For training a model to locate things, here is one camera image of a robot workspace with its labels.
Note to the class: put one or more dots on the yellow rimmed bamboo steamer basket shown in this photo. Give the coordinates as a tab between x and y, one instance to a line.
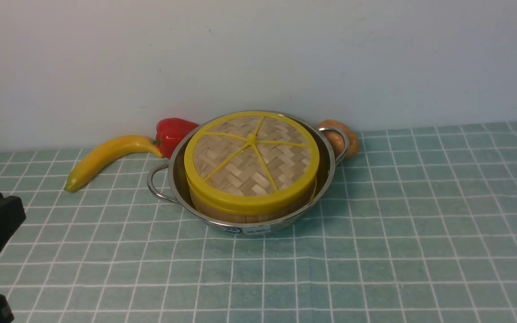
252	215

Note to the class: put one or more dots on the teal checked tablecloth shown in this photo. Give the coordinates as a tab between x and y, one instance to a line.
420	227

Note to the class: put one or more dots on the red bell pepper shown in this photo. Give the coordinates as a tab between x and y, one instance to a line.
170	132

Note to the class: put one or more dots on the yellow banana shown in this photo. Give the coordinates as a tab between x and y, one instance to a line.
105	154

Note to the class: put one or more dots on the stainless steel pot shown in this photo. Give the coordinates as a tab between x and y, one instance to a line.
168	182

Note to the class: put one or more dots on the woven bamboo steamer lid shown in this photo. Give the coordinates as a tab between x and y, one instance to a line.
251	160

